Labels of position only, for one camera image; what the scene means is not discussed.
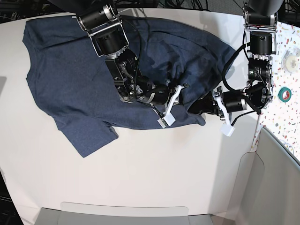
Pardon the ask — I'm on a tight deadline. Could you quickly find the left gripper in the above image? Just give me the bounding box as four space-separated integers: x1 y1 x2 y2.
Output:
188 86 232 125

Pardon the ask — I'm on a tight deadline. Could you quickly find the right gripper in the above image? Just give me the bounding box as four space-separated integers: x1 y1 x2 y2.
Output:
163 80 190 116

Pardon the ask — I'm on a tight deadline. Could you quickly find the blue t-shirt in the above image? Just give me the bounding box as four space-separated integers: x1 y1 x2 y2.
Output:
22 16 234 157

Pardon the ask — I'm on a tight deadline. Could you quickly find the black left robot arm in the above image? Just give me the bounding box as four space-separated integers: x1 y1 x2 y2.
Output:
188 0 283 129

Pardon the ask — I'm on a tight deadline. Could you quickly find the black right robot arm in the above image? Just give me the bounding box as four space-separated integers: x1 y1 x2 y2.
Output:
51 0 184 119

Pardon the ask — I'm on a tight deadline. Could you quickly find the terrazzo patterned side board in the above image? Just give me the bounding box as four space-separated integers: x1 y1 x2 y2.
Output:
252 22 300 158

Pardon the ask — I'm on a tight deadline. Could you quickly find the green tape roll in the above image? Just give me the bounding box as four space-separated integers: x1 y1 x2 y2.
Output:
277 87 292 103

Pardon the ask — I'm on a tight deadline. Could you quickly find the clear tape dispenser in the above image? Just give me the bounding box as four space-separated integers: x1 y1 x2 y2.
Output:
281 48 300 74

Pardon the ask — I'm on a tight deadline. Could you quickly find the grey plastic bin right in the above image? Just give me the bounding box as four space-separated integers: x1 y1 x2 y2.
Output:
224 128 300 225

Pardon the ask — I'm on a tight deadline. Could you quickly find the grey plastic tray front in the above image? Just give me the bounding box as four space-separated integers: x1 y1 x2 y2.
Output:
35 202 213 225

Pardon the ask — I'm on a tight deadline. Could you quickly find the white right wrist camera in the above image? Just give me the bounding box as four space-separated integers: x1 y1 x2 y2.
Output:
157 114 176 128

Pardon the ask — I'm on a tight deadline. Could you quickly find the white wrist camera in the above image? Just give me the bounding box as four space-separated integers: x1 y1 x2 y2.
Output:
157 114 176 128
221 123 235 137

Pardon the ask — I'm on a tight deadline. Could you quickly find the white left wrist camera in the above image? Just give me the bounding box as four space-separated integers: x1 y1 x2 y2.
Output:
221 123 235 137

